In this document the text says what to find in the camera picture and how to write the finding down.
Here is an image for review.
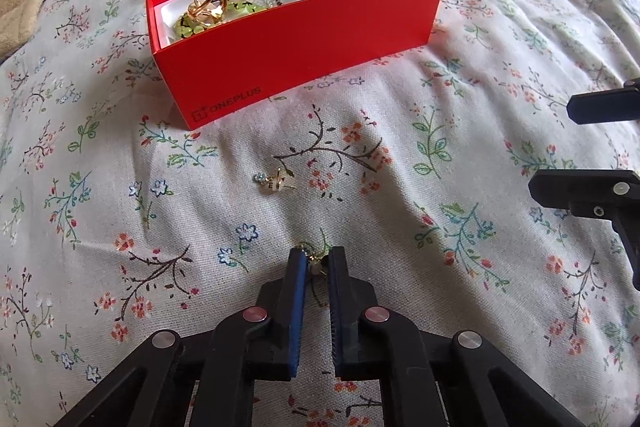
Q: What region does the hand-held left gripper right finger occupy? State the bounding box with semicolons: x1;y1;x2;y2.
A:
327;246;591;427

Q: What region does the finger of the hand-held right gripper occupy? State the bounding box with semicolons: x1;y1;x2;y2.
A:
566;78;640;124
528;169;640;290

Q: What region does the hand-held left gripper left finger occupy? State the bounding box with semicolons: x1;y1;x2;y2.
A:
52;247;308;427

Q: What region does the small gold earring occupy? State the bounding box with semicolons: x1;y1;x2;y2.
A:
297;243;332;278
252;167;298;196

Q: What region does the red cardboard box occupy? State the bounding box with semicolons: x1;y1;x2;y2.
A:
145;0;447;131

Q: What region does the green beaded bracelet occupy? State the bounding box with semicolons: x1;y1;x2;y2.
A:
172;0;288;42

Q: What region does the large gold flower ring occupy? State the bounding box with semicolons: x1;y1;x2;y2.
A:
187;0;232;22

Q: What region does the floral bed sheet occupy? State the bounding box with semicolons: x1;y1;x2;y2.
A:
0;0;640;427

